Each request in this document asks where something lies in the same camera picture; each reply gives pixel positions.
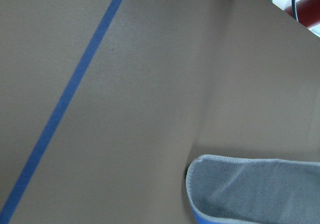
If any red metal bar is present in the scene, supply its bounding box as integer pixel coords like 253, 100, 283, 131
284, 0, 320, 29

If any blue grey microfibre towel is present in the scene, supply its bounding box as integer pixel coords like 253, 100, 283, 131
185, 154, 320, 224

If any dark blue cable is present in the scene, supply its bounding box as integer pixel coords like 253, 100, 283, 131
291, 0, 300, 22

